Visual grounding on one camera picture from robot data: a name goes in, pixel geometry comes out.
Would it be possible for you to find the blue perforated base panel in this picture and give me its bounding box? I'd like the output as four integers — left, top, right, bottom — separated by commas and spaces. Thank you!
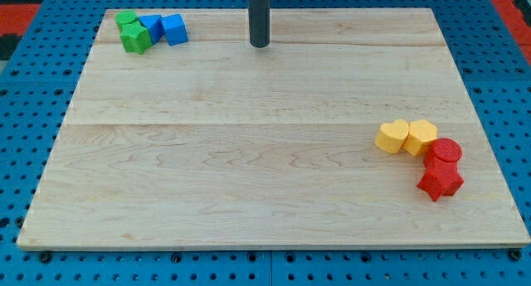
1, 0, 530, 285

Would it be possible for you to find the wooden board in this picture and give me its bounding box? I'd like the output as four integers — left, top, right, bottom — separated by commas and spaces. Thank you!
17, 8, 530, 251

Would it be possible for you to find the blue triangular block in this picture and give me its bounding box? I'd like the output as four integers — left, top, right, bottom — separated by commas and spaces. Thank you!
139, 15, 164, 45

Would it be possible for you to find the yellow heart block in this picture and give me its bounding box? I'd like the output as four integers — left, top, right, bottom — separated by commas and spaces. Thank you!
374, 119, 409, 154

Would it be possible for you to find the green star block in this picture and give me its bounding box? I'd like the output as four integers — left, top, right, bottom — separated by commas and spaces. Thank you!
119, 22, 153, 55

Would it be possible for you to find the yellow hexagon block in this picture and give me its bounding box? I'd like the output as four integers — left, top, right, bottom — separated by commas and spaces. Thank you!
402, 119, 438, 156

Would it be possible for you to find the blue cube block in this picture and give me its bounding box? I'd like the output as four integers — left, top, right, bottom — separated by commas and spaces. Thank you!
161, 14, 188, 46

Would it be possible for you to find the red star block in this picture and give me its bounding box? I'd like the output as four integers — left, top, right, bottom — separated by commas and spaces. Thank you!
417, 160, 465, 201

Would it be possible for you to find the green cylinder block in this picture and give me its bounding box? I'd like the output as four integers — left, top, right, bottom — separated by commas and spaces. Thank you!
114, 10, 138, 32

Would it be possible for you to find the red cylinder block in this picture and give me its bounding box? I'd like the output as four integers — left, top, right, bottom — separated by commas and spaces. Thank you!
423, 138, 463, 167

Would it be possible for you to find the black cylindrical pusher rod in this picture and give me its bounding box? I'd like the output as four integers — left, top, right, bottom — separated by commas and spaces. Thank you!
248, 0, 270, 48

